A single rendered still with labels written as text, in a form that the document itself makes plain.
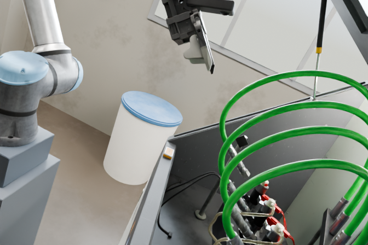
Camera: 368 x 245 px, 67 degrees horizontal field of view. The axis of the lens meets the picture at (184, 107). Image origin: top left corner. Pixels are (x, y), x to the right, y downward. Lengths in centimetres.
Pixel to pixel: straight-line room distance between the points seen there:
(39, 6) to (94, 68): 183
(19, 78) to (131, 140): 139
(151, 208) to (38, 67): 46
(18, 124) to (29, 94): 9
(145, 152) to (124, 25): 112
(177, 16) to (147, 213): 48
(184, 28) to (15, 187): 63
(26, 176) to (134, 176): 141
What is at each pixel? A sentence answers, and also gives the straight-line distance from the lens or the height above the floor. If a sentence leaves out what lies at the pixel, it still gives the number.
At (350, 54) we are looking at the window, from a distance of 245.
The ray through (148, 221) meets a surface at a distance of 71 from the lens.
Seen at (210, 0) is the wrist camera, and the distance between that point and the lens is 70.
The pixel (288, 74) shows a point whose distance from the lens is 66.
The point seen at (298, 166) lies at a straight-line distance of 46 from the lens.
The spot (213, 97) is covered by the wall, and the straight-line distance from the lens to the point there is 242.
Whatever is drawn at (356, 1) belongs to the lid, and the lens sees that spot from 97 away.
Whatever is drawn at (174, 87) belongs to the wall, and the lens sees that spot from 247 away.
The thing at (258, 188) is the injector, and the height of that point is 109.
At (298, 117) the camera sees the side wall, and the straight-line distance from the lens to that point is 105.
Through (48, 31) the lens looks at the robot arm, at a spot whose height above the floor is 119.
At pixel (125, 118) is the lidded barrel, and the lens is 208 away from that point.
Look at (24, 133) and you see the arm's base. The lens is 89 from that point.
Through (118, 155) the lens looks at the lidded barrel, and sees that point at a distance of 222.
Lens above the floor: 142
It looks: 19 degrees down
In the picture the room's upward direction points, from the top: 25 degrees clockwise
